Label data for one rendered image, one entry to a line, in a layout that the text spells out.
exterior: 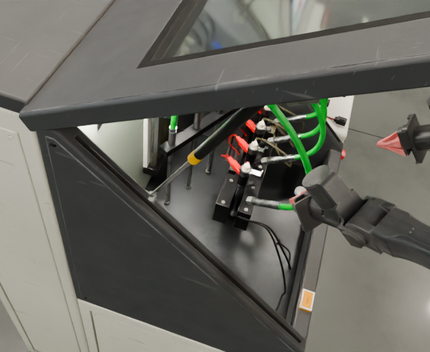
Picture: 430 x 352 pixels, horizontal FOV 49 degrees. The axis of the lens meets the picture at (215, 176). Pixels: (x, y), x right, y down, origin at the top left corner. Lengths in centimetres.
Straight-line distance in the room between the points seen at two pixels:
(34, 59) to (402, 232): 63
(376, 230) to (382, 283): 171
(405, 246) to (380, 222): 6
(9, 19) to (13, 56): 10
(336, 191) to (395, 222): 11
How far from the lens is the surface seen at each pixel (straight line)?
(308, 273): 126
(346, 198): 85
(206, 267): 93
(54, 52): 84
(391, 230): 79
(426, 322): 251
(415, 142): 117
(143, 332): 138
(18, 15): 93
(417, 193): 292
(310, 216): 96
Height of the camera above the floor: 202
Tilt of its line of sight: 51 degrees down
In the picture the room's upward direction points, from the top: 12 degrees clockwise
